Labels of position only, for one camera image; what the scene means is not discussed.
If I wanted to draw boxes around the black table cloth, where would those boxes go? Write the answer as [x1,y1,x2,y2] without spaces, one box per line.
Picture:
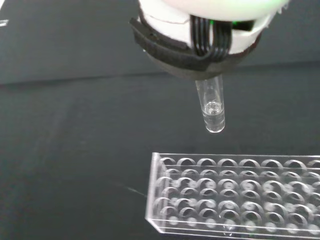
[0,0,320,240]

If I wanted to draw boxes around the clear acrylic test tube rack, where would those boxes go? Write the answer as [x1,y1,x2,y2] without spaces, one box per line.
[144,151,320,236]

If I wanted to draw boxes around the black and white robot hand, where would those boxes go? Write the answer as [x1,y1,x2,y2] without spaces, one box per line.
[129,0,288,81]

